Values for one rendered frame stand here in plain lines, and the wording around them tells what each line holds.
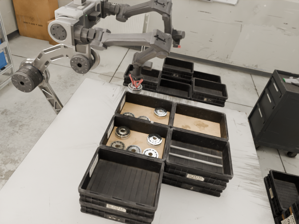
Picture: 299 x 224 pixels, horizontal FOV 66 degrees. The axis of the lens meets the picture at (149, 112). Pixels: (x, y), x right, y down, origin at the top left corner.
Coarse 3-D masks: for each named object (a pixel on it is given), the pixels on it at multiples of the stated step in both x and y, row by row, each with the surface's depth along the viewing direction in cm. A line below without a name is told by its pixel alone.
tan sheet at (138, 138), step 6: (114, 126) 162; (114, 132) 158; (132, 132) 160; (138, 132) 161; (114, 138) 153; (132, 138) 156; (138, 138) 157; (144, 138) 157; (162, 138) 160; (108, 144) 149; (126, 144) 151; (132, 144) 152; (138, 144) 152; (144, 144) 153; (162, 144) 156; (156, 150) 151; (162, 150) 152
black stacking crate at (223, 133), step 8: (176, 112) 183; (184, 112) 182; (192, 112) 180; (200, 112) 179; (208, 112) 177; (208, 120) 182; (216, 120) 181; (224, 120) 170; (224, 128) 166; (224, 136) 161
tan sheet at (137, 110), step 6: (126, 102) 185; (126, 108) 179; (132, 108) 180; (138, 108) 181; (144, 108) 182; (150, 108) 183; (138, 114) 176; (144, 114) 177; (150, 114) 178; (168, 114) 181; (150, 120) 172; (156, 120) 173; (162, 120) 174; (168, 120) 175
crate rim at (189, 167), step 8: (176, 128) 155; (208, 136) 153; (168, 144) 143; (168, 152) 139; (168, 160) 133; (184, 168) 133; (192, 168) 132; (200, 168) 132; (232, 168) 135; (216, 176) 132; (224, 176) 131; (232, 176) 131
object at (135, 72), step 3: (135, 69) 156; (138, 69) 156; (129, 72) 163; (132, 72) 161; (135, 72) 157; (138, 72) 157; (135, 75) 158; (138, 75) 159; (141, 75) 160; (135, 78) 156; (138, 78) 157; (141, 78) 159
